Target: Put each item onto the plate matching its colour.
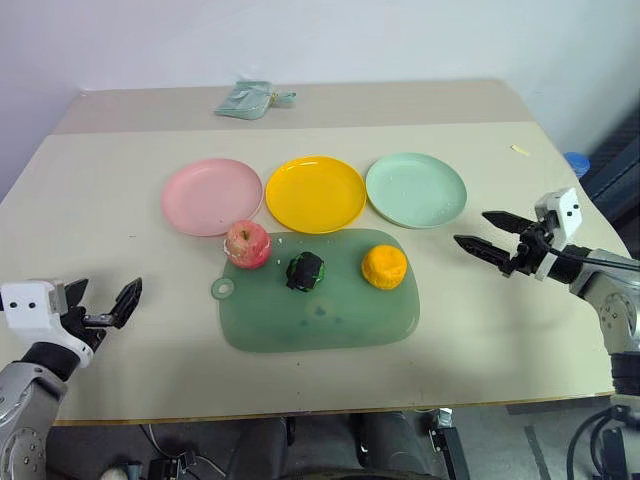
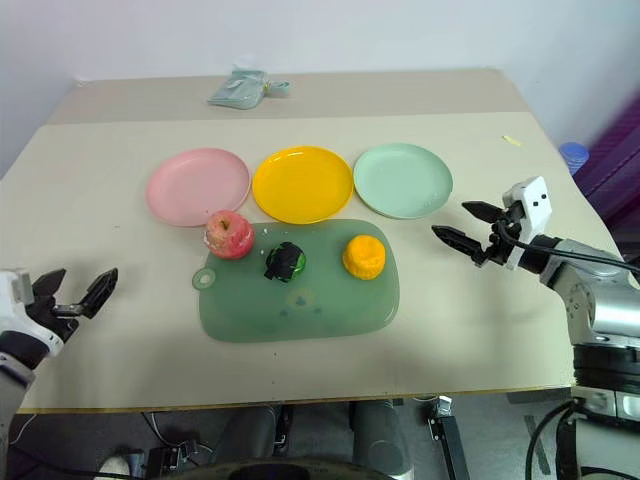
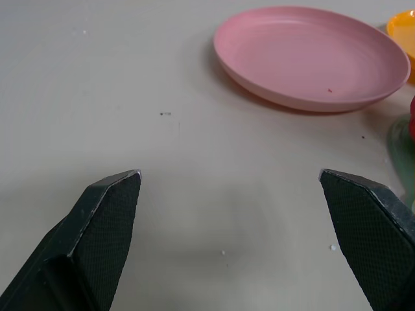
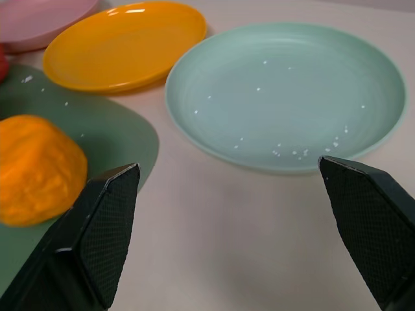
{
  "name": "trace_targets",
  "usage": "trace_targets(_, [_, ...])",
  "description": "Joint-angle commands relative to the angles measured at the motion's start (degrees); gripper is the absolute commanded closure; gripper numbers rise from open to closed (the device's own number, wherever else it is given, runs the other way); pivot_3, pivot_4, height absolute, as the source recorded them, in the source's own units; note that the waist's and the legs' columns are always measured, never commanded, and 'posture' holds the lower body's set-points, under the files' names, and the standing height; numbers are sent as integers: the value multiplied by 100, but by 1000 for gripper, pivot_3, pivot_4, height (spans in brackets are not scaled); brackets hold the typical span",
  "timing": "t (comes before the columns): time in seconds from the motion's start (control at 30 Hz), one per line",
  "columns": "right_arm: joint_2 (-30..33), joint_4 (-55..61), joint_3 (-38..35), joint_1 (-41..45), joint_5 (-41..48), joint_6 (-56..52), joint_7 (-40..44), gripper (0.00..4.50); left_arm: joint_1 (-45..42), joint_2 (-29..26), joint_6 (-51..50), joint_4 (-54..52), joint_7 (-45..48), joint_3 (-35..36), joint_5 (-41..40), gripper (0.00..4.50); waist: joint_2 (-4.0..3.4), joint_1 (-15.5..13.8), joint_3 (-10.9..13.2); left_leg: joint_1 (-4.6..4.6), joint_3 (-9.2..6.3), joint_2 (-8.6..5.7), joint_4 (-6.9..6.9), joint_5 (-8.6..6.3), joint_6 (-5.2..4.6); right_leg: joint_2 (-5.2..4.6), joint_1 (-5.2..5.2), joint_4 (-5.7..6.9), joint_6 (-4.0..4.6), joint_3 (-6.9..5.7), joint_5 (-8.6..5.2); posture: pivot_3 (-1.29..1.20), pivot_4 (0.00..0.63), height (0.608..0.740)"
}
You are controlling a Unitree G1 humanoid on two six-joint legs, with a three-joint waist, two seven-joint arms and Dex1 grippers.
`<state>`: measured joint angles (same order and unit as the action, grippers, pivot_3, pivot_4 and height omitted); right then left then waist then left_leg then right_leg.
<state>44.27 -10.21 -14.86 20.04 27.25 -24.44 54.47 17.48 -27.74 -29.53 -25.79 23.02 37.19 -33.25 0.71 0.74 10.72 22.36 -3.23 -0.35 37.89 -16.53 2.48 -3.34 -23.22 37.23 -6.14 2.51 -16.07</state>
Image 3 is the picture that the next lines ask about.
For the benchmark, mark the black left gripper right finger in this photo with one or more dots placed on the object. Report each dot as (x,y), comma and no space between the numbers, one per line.
(369,233)

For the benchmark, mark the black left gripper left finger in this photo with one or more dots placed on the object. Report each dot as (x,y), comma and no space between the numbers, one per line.
(97,239)

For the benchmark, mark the pink plate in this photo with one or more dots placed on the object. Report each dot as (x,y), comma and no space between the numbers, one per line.
(308,58)

